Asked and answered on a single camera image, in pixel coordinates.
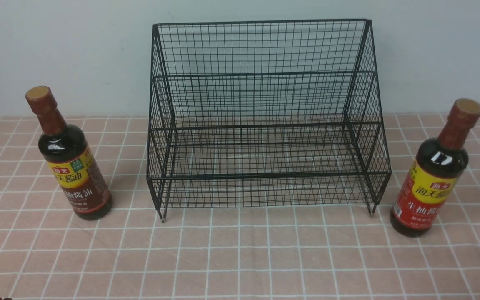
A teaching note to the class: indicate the black wire mesh rack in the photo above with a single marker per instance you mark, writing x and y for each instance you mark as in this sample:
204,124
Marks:
265,113

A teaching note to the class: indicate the red label soy sauce bottle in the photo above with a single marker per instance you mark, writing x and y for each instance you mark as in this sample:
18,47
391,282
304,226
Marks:
438,165

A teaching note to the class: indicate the pink checkered tablecloth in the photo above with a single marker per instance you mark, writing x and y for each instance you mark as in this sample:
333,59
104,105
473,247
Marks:
333,252

